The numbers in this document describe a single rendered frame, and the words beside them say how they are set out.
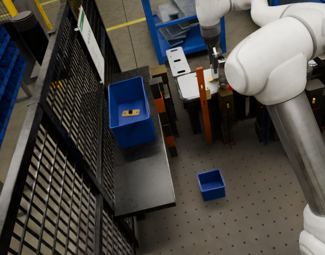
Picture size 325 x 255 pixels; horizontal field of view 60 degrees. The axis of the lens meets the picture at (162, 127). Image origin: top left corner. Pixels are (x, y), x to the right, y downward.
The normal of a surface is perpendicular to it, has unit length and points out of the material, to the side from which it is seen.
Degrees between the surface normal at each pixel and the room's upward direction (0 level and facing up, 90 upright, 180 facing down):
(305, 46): 67
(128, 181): 0
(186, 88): 0
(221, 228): 0
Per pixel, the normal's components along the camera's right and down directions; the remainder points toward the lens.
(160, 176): -0.21, -0.69
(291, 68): 0.26, 0.24
